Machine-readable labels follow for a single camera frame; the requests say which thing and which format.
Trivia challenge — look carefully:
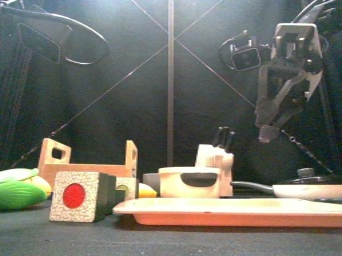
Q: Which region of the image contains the black frame post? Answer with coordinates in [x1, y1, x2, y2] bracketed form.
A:
[311, 79, 339, 174]

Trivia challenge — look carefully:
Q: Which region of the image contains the pink plastic tray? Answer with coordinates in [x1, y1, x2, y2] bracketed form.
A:
[111, 196, 342, 229]

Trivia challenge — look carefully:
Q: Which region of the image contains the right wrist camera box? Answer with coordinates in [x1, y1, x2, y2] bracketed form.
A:
[227, 32, 264, 73]

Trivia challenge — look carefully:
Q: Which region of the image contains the white sushi roll red centre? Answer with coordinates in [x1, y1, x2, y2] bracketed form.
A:
[48, 170, 127, 224]

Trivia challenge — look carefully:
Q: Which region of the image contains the black toy knife handle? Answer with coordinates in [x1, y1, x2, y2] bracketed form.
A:
[224, 130, 236, 154]
[220, 126, 231, 150]
[212, 127, 224, 148]

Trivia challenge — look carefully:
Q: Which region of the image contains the vertical metal frame pole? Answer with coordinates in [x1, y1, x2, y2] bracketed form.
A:
[167, 0, 176, 158]

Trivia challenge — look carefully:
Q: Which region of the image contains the thin diagonal brace wire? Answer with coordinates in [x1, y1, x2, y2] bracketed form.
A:
[9, 0, 224, 169]
[130, 0, 337, 175]

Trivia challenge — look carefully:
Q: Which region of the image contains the white toy knife block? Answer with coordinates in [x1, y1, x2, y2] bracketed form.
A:
[194, 143, 235, 198]

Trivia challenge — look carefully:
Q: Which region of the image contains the toy corn in green husk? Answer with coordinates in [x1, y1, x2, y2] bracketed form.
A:
[0, 167, 53, 212]

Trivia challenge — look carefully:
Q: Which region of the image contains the black pan lid grey knob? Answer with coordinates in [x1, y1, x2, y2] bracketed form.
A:
[275, 167, 342, 186]

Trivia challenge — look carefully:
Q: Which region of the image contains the wooden toy crate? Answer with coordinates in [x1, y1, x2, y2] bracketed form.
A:
[37, 137, 140, 190]

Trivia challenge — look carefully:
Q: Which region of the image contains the grey toy block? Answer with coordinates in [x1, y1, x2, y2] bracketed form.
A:
[142, 172, 162, 194]

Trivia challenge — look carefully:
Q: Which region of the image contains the white toy frying pan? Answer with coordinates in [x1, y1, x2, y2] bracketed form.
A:
[230, 180, 342, 202]

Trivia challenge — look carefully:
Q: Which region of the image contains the white sushi piece green centre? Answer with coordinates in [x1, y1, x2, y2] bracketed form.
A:
[115, 176, 139, 202]

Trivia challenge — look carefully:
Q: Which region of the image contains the yellow toy lemon wedge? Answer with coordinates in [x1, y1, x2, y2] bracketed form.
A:
[138, 182, 159, 199]

